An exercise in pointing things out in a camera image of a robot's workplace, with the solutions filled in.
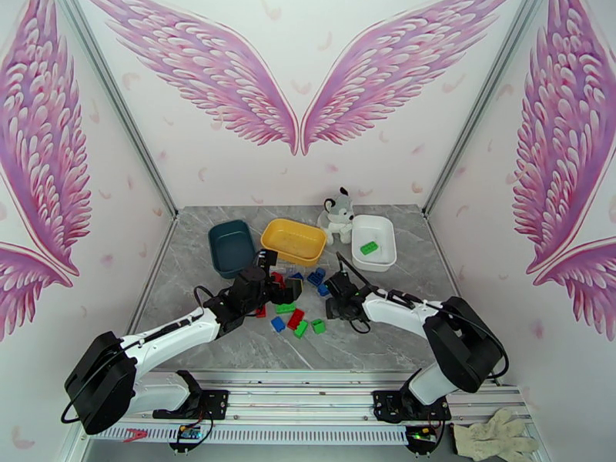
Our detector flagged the small circuit board green light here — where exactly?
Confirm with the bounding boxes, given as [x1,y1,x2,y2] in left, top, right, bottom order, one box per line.
[405,425,443,454]

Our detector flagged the aluminium frame post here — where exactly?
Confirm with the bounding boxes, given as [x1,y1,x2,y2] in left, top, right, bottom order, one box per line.
[422,0,551,219]
[52,0,180,222]

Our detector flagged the small circuit board blue part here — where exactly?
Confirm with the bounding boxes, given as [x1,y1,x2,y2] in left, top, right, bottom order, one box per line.
[168,423,214,454]

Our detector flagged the teal plastic container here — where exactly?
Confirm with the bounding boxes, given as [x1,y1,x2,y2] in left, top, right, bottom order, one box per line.
[207,219,257,280]

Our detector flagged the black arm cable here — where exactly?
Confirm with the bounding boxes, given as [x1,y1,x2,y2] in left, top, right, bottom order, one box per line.
[59,340,127,424]
[335,251,511,380]

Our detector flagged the white perforated cable tray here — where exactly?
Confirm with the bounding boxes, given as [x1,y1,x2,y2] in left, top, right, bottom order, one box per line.
[90,424,411,446]

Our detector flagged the aluminium mounting rail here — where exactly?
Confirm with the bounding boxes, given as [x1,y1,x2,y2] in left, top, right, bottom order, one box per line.
[72,369,533,447]

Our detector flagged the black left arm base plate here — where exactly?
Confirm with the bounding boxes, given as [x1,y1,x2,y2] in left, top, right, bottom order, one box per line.
[152,388,230,421]

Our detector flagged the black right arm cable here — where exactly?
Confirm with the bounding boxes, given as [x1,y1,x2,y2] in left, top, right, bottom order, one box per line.
[335,251,511,380]

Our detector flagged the yellow plastic container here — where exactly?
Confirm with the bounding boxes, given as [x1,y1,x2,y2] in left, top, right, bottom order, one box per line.
[260,218,328,266]

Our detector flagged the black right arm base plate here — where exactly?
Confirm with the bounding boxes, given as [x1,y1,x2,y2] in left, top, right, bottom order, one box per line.
[373,390,452,424]

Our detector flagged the white plastic container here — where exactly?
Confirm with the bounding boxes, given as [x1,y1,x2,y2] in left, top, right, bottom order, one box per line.
[351,214,398,273]

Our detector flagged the white work glove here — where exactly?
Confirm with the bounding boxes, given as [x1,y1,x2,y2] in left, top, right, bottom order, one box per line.
[451,408,540,462]

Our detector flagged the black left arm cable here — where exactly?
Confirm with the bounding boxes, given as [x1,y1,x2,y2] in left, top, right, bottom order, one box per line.
[59,340,127,424]

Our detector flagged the grey white husky plush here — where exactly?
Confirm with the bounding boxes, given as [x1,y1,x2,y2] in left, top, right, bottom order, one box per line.
[317,187,357,245]

